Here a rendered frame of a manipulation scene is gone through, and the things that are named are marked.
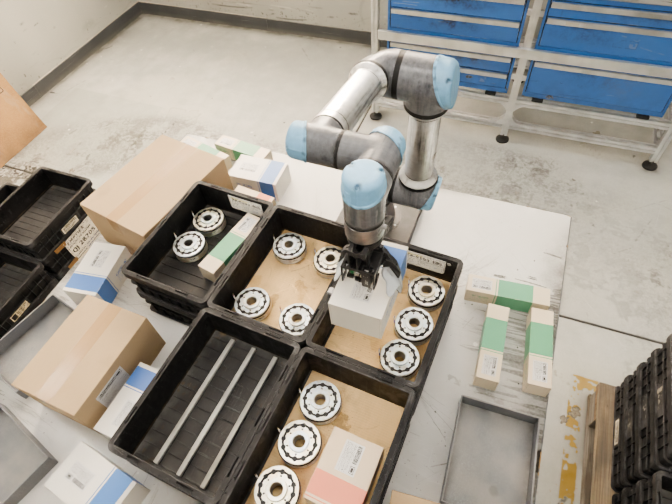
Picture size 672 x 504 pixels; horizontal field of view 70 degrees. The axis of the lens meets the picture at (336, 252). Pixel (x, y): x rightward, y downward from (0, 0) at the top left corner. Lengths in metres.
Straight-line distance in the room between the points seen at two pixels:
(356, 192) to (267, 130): 2.57
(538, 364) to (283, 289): 0.74
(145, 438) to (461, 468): 0.79
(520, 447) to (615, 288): 1.41
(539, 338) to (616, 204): 1.66
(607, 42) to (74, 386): 2.67
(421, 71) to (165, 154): 1.02
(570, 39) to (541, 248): 1.40
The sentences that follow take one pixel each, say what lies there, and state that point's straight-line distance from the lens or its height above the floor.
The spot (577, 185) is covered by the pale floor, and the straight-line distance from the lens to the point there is 3.05.
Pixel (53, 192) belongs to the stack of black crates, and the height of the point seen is 0.49.
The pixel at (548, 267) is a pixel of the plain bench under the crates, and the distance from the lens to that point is 1.70.
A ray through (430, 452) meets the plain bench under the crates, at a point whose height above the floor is 0.70.
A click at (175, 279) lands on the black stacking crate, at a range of 1.55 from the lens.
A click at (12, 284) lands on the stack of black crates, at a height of 0.38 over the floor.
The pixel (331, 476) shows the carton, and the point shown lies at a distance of 1.13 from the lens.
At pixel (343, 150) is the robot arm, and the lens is 0.88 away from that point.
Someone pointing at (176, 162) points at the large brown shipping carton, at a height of 0.90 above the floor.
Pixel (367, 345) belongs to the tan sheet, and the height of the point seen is 0.83.
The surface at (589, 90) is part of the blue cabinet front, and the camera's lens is 3.01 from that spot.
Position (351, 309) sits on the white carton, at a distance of 1.01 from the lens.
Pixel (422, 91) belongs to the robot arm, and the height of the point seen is 1.33.
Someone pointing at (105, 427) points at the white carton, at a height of 0.79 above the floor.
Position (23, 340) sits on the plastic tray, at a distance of 1.83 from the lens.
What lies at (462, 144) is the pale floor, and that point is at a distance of 3.15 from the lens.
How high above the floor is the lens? 2.01
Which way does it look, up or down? 53 degrees down
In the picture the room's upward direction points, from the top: 6 degrees counter-clockwise
